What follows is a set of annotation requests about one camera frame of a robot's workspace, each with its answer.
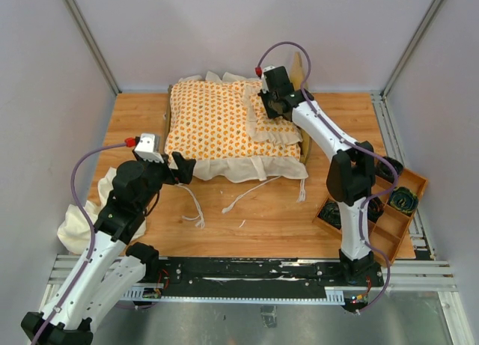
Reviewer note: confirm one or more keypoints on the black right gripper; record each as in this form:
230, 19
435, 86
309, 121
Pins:
265, 93

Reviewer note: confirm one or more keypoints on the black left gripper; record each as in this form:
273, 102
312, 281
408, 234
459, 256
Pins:
182, 174

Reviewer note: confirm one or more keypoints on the duck print bed cover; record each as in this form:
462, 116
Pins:
222, 124

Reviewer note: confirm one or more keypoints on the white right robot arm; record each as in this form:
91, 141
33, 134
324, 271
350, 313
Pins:
351, 174

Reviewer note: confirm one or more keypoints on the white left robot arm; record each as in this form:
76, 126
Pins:
110, 264

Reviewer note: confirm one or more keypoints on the cream cloth pile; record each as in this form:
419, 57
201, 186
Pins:
74, 232

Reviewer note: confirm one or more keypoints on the dark rolled sock lower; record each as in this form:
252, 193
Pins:
330, 213

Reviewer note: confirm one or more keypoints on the dark rolled sock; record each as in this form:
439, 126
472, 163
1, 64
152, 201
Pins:
330, 213
403, 200

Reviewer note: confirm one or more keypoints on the wooden compartment organizer box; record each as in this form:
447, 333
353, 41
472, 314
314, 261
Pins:
387, 227

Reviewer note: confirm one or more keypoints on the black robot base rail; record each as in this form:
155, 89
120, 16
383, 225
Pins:
271, 281

